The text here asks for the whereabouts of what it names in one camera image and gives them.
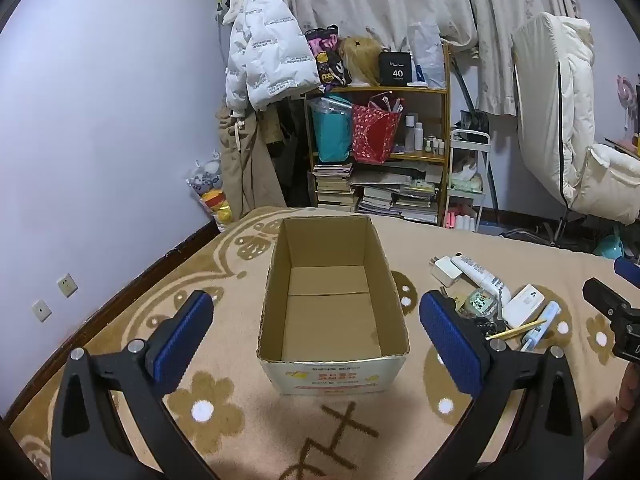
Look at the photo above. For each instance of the person's right hand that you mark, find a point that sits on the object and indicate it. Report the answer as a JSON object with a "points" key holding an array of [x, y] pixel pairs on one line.
{"points": [[627, 390]]}

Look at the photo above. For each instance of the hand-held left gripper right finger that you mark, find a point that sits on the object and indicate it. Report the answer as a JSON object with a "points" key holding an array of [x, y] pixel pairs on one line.
{"points": [[450, 340]]}

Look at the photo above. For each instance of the white plastic bag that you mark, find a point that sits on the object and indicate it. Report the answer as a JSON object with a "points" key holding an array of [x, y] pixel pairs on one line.
{"points": [[427, 55]]}

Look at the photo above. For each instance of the tall white bottle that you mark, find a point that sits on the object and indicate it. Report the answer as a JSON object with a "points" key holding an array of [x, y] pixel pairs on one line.
{"points": [[410, 132]]}

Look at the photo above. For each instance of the white printed puffer jacket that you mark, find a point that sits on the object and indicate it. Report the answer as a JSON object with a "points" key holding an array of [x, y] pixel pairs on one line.
{"points": [[270, 35]]}

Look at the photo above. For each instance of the black chair frame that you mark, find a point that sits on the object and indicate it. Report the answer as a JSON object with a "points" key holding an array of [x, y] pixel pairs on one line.
{"points": [[567, 220]]}

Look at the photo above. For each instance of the white wall socket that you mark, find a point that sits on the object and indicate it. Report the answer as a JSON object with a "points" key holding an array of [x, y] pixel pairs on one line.
{"points": [[42, 311], [67, 285]]}

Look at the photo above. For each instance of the teal bag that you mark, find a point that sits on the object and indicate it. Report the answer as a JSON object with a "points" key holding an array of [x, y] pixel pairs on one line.
{"points": [[330, 130]]}

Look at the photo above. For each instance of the green cartoon earbud case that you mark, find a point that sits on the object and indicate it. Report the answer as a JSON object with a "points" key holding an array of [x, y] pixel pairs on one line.
{"points": [[481, 304]]}

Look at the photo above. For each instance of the pink desk fan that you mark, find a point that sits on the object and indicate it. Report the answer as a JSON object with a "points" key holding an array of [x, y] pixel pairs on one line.
{"points": [[629, 100]]}

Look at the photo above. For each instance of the light blue handheld device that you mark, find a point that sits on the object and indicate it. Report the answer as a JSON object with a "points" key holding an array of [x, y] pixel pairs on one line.
{"points": [[542, 322]]}

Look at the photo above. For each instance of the red gift bag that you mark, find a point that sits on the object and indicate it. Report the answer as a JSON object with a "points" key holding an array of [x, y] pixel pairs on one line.
{"points": [[372, 135]]}

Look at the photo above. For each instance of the bag of plush toys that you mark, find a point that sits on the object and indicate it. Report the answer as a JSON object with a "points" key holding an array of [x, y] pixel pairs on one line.
{"points": [[210, 195]]}

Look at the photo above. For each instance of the white squeeze tube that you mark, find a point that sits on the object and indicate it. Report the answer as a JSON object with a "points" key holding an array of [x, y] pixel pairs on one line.
{"points": [[480, 275]]}

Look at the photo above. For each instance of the beige hanging garment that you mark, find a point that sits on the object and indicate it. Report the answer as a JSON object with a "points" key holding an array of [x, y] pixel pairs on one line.
{"points": [[245, 170]]}

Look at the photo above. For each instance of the black box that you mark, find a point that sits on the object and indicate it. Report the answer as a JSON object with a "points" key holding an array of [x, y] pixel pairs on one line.
{"points": [[396, 67]]}

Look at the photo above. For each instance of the pale green packets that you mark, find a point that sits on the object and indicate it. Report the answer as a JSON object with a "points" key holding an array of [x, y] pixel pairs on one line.
{"points": [[465, 184]]}

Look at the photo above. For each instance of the wooden shelf unit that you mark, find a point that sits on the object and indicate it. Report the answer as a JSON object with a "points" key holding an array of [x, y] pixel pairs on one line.
{"points": [[380, 89]]}

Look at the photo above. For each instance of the beige floral blanket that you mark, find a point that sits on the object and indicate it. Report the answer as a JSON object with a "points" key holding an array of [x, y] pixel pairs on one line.
{"points": [[150, 280]]}

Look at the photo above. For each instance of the pile of magazines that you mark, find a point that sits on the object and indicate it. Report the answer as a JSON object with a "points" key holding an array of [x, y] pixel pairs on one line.
{"points": [[400, 205]]}

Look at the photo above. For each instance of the white metal cart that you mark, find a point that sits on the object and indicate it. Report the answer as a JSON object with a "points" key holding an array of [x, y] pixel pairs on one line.
{"points": [[470, 135]]}

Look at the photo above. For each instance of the teal round object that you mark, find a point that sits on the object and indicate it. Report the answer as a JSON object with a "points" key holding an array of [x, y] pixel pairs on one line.
{"points": [[610, 249]]}

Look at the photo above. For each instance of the cream puffer coat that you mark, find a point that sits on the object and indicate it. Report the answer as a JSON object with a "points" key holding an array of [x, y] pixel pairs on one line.
{"points": [[550, 85]]}

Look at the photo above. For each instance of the bunch of keys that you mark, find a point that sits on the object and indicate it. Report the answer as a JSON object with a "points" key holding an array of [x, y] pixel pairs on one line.
{"points": [[482, 326]]}

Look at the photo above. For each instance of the blonde wig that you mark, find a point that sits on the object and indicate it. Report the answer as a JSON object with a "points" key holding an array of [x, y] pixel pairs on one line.
{"points": [[360, 60]]}

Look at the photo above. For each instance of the white power bank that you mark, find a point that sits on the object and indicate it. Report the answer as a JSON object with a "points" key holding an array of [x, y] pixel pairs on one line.
{"points": [[522, 305]]}

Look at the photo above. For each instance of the cardboard box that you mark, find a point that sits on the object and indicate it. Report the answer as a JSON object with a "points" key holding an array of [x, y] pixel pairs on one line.
{"points": [[325, 320]]}

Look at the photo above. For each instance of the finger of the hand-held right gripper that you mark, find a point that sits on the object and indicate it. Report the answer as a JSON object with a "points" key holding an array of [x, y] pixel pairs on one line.
{"points": [[627, 270], [600, 294]]}

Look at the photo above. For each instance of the stack of old books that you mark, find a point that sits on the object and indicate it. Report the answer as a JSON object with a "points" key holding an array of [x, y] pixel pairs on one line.
{"points": [[332, 185]]}

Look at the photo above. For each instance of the purple cartoon bag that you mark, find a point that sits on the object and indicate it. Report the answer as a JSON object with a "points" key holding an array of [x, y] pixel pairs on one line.
{"points": [[327, 55]]}

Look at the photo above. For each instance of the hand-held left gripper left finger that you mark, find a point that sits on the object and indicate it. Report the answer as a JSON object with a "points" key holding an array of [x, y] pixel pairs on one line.
{"points": [[182, 340]]}

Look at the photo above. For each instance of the dark hanging garment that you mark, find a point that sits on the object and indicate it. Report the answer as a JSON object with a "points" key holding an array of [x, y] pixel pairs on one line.
{"points": [[287, 160]]}

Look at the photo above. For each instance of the white charger adapter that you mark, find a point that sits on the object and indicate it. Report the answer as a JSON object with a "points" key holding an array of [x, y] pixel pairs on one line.
{"points": [[446, 272]]}

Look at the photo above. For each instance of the translucent white bottle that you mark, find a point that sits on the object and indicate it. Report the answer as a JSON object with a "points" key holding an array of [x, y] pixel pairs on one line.
{"points": [[419, 137]]}

